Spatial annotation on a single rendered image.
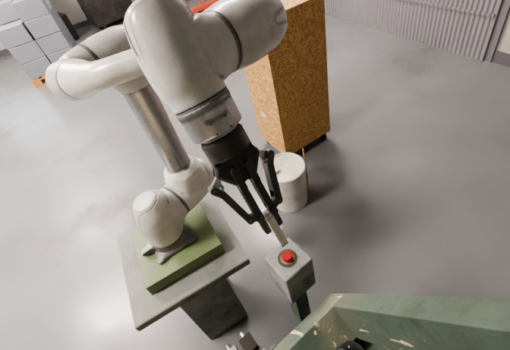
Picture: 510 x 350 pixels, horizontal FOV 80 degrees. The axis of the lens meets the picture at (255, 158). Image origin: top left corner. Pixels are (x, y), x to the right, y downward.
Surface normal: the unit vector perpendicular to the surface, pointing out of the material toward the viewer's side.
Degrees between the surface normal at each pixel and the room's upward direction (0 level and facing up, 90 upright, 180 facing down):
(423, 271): 0
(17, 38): 90
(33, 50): 90
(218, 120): 66
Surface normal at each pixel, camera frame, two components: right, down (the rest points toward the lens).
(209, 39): 0.68, -0.09
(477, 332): -0.78, 0.53
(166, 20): 0.30, 0.00
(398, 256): -0.20, -0.72
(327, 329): 0.12, -0.39
